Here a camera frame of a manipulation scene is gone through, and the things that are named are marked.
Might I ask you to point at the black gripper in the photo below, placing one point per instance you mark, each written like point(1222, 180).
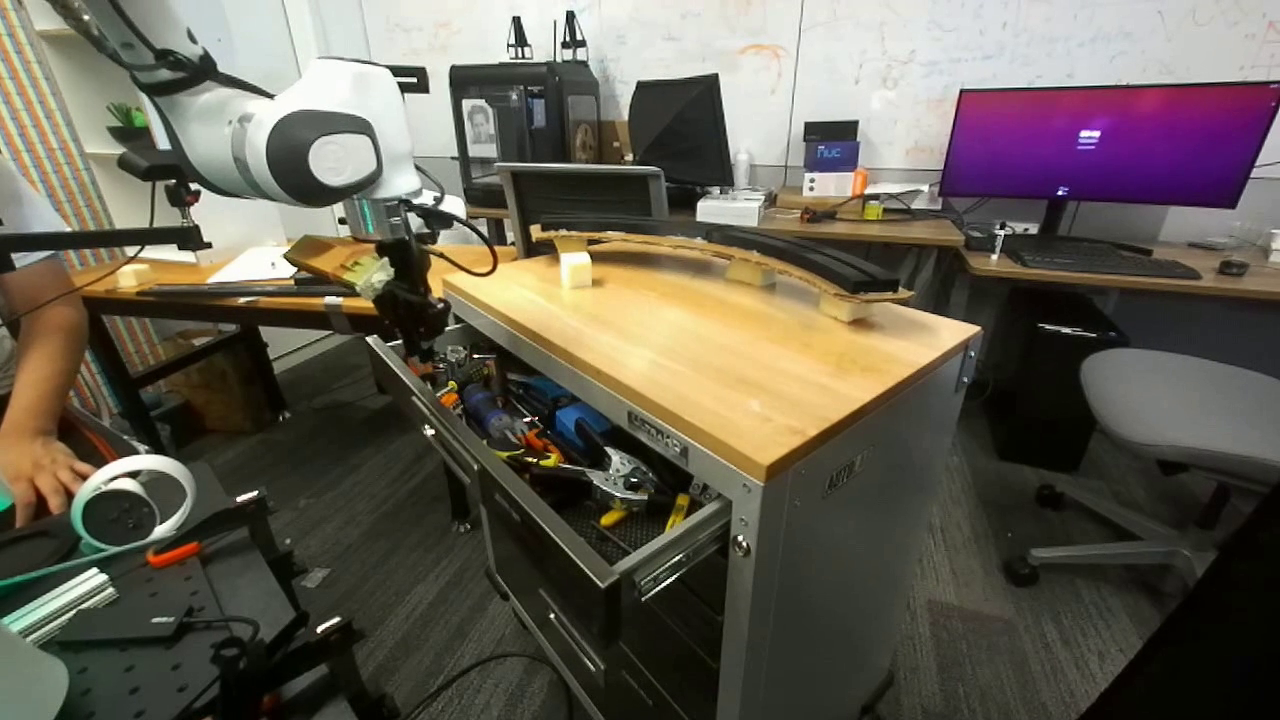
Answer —
point(407, 255)

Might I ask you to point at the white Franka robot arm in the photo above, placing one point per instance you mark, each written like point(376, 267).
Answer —
point(266, 134)

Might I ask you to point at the bare person forearm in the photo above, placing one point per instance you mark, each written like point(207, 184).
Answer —
point(39, 350)

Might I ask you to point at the bare person hand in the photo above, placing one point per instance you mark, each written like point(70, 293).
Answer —
point(43, 472)

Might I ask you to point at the small white block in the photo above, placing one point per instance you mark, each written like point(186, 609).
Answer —
point(575, 267)

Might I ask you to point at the white printed paper sheet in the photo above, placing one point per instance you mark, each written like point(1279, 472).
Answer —
point(252, 267)

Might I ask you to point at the brown cardboard box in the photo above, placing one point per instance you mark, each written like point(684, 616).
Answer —
point(224, 386)

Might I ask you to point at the grey framed dark screen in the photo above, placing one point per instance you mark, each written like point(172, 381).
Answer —
point(583, 197)

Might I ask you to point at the long wooden work table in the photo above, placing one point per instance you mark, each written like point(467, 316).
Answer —
point(214, 305)

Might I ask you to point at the black cabinet box with photo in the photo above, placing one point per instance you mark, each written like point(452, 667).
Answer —
point(520, 125)

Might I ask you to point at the silver pliers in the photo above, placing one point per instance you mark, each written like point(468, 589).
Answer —
point(621, 472)

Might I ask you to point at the black monitor back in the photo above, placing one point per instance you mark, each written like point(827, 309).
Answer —
point(681, 130)

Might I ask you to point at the grey tool cabinet wood top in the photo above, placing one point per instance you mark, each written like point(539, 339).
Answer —
point(746, 361)

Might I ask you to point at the black horizontal bar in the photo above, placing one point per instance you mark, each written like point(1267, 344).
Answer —
point(101, 239)

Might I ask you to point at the flat white box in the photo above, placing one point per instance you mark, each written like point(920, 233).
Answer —
point(730, 208)

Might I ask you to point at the curved wooden track piece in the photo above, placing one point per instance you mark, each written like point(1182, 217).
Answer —
point(746, 262)

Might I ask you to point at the white tape roll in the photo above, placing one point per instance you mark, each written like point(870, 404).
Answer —
point(129, 502)

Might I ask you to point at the green plant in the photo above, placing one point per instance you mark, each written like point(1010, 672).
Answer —
point(129, 117)

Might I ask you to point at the blue and white box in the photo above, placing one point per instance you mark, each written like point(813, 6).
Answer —
point(830, 156)

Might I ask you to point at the silver aluminium extrusion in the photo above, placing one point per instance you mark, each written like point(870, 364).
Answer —
point(58, 606)

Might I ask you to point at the black computer tower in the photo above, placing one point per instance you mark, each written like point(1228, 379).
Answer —
point(1053, 381)

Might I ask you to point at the black computer keyboard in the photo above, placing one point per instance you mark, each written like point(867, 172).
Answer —
point(1101, 258)

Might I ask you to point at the purple screen computer monitor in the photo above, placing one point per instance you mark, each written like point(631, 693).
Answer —
point(1106, 142)

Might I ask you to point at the wooden office desk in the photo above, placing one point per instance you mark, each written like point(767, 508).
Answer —
point(1134, 281)

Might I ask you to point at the grey office chair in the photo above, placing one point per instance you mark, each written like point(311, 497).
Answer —
point(1182, 426)

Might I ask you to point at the black computer mouse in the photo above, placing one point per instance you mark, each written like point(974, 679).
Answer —
point(1228, 267)

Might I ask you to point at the black camera on stand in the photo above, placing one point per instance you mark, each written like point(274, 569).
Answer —
point(149, 161)

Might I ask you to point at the black robot stand frame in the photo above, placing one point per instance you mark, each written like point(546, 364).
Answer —
point(200, 642)

